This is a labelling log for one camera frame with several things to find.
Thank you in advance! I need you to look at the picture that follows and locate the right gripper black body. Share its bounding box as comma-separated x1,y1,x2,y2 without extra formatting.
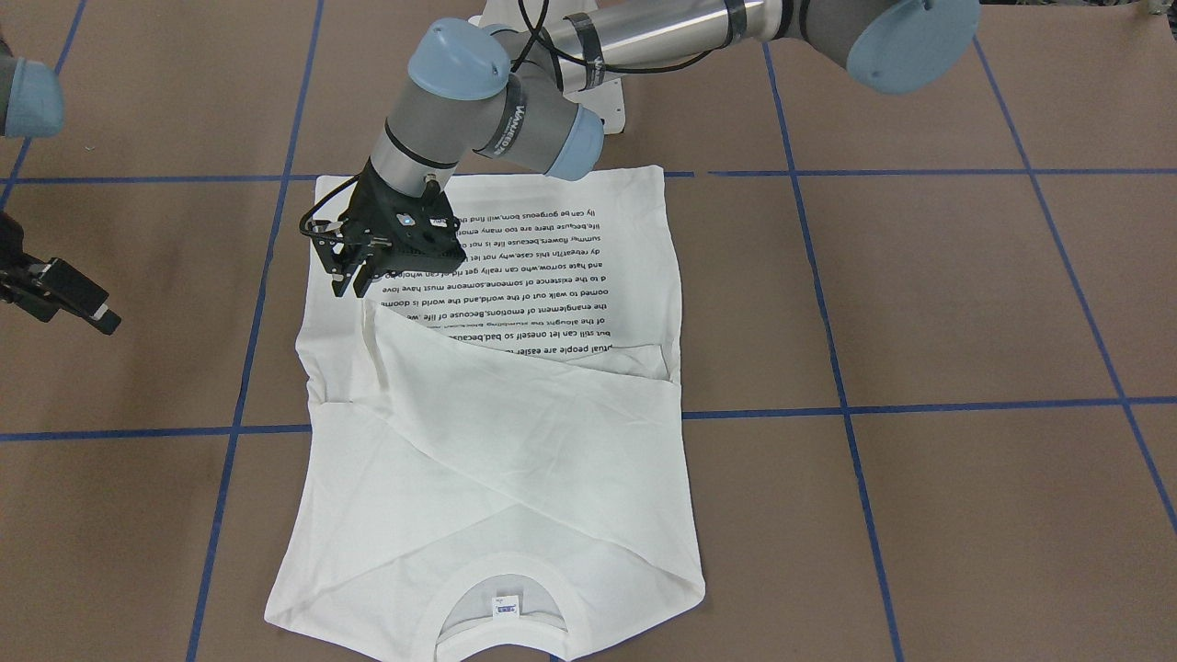
1,213,109,323

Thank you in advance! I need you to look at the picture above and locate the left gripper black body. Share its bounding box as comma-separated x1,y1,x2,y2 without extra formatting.
345,163,466,277

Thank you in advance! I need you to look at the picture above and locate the white printed t-shirt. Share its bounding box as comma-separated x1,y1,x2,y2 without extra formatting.
264,165,706,661

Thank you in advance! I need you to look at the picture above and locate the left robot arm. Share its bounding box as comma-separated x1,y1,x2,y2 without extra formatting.
300,1,982,298

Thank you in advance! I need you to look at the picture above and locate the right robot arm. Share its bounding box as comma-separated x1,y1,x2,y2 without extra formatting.
1,41,121,336

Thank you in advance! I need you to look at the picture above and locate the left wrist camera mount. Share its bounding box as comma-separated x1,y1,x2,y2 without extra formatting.
298,176,361,276

